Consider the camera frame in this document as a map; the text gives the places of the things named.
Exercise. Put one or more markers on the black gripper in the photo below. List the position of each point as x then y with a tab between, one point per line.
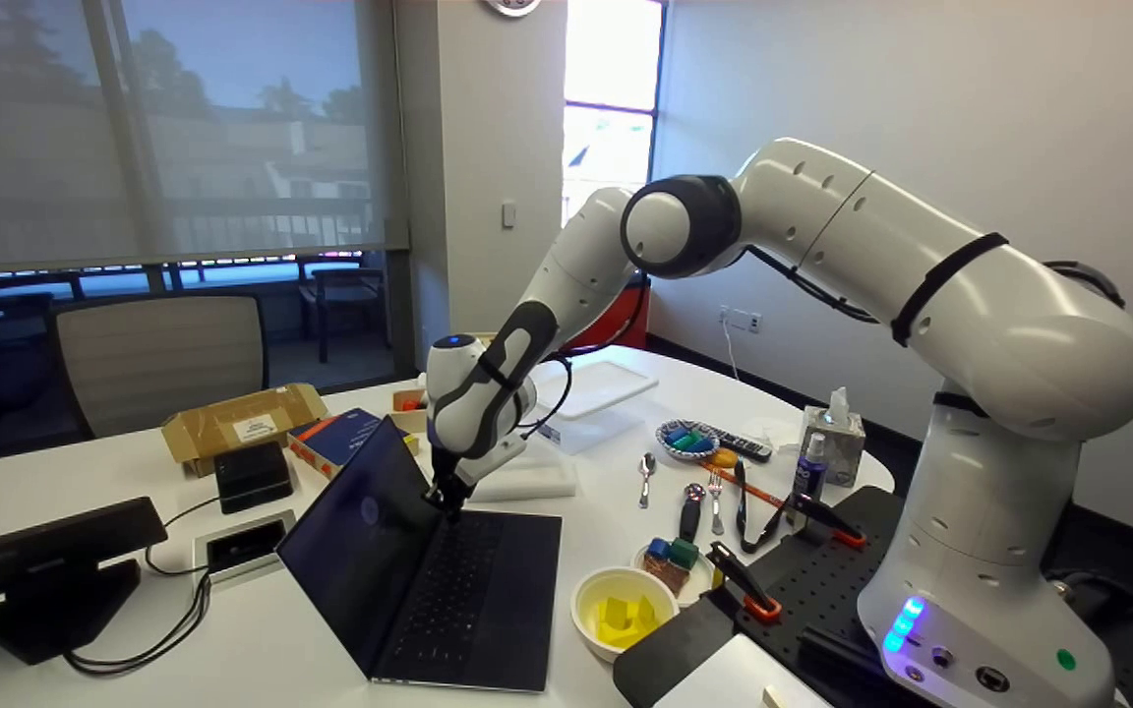
449	488

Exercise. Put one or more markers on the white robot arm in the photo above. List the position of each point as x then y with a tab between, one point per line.
1020	363

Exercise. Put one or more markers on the black laptop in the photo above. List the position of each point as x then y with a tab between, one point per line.
415	593

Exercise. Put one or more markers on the small wooden box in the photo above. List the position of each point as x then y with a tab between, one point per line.
411	409

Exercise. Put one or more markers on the blue book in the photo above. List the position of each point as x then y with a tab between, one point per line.
334	443

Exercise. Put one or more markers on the white foam box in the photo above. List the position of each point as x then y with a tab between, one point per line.
591	385

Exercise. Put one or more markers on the metal spoon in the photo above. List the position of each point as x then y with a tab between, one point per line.
649	467

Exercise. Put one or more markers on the white bowl with yellow object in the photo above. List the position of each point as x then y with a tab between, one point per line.
620	606

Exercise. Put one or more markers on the black small box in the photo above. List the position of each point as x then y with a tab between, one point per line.
249	476

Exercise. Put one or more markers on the bowl with blue green items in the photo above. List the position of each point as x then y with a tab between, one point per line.
689	443

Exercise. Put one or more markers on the red bin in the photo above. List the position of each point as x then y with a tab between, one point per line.
625	325

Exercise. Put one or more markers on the white power adapter box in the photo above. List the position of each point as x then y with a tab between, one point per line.
247	544

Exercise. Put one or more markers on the cardboard box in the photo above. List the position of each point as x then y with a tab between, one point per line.
200	437

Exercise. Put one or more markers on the black remote control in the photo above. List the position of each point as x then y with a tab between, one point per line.
743	444

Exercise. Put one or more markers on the orange black clamp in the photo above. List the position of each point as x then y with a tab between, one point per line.
752	597

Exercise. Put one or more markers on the grey office chair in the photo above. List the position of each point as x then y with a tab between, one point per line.
133	363

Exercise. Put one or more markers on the silver tissue box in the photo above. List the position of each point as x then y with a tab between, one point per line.
837	437

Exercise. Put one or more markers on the black handled tool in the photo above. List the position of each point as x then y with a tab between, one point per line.
689	514

